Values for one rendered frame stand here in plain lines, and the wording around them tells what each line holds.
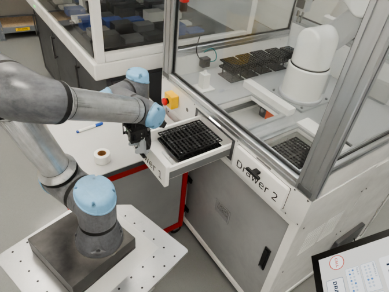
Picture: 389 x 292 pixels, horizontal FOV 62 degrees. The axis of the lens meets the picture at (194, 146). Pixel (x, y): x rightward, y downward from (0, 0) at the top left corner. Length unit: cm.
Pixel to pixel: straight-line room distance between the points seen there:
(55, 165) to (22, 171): 173
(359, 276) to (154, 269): 61
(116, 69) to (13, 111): 138
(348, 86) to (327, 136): 17
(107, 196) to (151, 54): 130
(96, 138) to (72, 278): 76
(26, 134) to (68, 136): 79
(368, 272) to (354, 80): 48
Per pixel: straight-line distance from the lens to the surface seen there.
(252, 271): 173
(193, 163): 132
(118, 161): 149
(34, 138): 90
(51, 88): 72
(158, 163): 126
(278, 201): 128
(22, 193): 255
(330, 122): 104
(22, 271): 122
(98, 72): 201
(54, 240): 117
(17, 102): 70
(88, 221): 100
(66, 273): 109
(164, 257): 117
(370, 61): 95
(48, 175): 101
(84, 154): 155
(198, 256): 209
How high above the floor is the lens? 175
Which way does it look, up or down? 39 degrees down
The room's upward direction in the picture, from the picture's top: 7 degrees clockwise
